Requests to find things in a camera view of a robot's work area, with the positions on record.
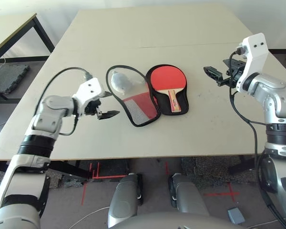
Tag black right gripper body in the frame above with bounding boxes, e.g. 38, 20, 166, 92
218, 67, 246, 88

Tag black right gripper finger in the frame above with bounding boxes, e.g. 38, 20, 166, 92
223, 59, 245, 70
203, 66, 224, 83

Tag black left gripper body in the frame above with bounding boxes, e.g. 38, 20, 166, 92
84, 98, 103, 119

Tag grey white plush toy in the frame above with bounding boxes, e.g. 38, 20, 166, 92
111, 71, 146, 94

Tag red ping-pong paddle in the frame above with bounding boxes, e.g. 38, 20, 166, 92
150, 66, 187, 113

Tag red black paddle case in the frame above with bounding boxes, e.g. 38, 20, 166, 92
105, 63, 190, 128

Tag silver robot left leg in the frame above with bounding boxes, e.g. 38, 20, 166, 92
108, 173, 143, 229

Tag silver robot leg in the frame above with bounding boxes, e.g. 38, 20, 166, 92
108, 173, 143, 229
168, 173, 209, 217

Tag black foam floor mat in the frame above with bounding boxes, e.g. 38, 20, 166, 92
0, 63, 31, 95

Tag dark carpet floor mat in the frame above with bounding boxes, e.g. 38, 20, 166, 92
181, 156, 255, 189

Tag silver robot right leg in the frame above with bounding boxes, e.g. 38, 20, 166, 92
168, 173, 209, 217

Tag black framed side table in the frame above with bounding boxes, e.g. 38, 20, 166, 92
0, 13, 55, 104

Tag grey robot torso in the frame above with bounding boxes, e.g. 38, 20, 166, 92
107, 212, 248, 229

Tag grey foot pedal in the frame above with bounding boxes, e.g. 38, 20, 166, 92
227, 207, 245, 224

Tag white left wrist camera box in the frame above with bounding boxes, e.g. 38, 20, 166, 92
72, 77, 105, 116

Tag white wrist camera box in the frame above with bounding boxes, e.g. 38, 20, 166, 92
72, 77, 105, 116
235, 33, 270, 93

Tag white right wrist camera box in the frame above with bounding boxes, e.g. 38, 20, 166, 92
235, 33, 270, 93

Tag black left wrist camera cable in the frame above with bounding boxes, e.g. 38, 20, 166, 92
39, 67, 92, 136

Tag thin white floor cable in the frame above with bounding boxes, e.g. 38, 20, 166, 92
69, 206, 110, 229

